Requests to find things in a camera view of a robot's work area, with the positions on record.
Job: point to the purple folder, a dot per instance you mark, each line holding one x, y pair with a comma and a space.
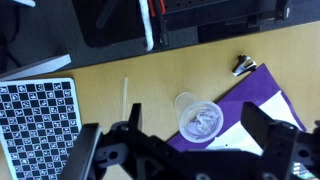
260, 88

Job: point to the black metal staple remover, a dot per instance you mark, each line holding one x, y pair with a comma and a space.
244, 64

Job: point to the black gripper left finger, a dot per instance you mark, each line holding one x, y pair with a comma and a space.
79, 165

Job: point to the translucent plastic straw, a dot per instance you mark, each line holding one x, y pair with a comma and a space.
125, 85

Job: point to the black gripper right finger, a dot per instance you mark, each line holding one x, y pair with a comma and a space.
259, 125

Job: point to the black equipment case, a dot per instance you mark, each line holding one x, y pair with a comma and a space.
105, 22

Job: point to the clear plastic cup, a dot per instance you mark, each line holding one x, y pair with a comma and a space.
199, 120

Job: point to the white paper sheet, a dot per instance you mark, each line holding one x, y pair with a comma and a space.
244, 135

